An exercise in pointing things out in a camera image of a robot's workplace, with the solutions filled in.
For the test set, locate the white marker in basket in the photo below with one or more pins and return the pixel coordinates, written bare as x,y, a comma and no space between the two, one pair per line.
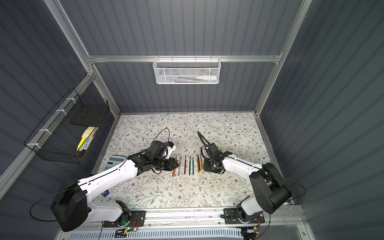
209,78

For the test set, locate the light blue calculator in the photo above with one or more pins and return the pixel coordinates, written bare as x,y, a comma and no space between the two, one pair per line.
114,160

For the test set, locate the black wire mesh basket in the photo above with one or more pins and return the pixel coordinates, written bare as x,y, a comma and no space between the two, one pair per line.
57,139

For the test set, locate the white wire mesh basket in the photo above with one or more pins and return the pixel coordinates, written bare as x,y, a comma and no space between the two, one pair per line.
183,71

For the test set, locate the black notebook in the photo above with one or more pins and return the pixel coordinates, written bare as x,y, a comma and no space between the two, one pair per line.
88,116

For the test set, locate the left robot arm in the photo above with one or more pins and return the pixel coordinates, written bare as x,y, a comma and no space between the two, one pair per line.
74,206

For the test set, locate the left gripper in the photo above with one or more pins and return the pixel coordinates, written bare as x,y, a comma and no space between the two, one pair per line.
171,163

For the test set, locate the blue stapler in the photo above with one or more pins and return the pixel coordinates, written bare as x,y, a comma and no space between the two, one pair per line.
105,193

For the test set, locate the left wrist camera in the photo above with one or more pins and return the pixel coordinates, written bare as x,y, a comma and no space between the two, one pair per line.
170,148

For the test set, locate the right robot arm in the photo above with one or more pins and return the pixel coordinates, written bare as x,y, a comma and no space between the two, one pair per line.
270,189

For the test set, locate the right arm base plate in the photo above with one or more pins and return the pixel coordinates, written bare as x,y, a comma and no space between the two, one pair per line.
234,216

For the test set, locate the yellow sticky notes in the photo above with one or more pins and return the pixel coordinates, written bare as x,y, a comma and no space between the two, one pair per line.
87,138

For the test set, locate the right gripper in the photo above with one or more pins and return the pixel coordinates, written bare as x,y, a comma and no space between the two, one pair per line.
210,162

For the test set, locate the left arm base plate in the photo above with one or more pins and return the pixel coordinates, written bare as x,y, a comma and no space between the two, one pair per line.
128,220

